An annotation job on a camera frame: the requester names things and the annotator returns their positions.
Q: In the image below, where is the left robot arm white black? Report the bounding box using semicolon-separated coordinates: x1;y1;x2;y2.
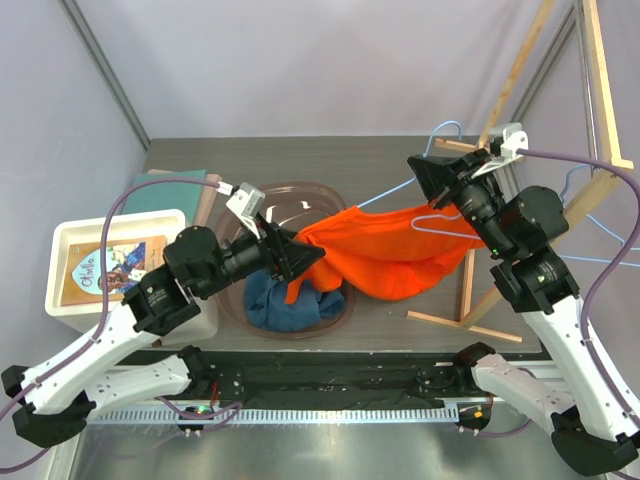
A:
1;217;325;448

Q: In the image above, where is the light blue hanger orange shirt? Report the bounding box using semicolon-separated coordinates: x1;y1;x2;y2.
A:
355;119;484;241

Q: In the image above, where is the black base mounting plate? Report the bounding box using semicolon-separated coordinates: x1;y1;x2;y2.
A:
93;344;498;411

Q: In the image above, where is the Othello book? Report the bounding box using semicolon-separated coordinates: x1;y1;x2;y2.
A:
60;235;167;306

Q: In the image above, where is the white slotted cable duct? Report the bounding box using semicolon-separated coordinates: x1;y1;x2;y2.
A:
89;403;459;426

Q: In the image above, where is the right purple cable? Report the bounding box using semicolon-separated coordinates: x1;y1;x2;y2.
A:
514;147;640;480

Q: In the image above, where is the wooden clothes rack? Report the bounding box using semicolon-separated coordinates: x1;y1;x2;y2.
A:
405;0;635;344

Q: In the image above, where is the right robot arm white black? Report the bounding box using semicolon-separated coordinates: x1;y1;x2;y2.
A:
407;149;639;476

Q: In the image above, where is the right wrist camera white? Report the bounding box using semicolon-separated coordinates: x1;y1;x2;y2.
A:
472;122;529;179

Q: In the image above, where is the purple cable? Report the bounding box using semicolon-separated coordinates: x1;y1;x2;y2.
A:
0;177;234;474
514;147;640;480

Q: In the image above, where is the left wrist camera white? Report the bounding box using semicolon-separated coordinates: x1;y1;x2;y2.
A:
226;182;266;238

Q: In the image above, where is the pink transparent plastic bin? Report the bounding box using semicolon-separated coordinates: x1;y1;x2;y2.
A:
215;181;355;341

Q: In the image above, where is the orange t shirt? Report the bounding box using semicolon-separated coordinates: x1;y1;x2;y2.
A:
285;204;485;304

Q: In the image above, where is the teal book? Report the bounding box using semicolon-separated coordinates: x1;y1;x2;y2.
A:
121;170;207;224

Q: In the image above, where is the blue t shirt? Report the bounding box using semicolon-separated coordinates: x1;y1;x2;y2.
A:
243;270;346;333

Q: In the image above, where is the light blue wire hanger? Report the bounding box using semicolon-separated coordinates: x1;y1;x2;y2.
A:
559;164;639;269

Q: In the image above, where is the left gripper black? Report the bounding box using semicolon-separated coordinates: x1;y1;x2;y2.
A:
196;212;325;299

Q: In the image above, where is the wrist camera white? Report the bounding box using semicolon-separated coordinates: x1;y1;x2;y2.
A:
226;182;266;238
472;122;529;179

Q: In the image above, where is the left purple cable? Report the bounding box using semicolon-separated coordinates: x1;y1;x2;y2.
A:
0;177;234;474

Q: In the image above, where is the white drawer box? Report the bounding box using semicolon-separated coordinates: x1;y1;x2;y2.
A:
45;209;189;332

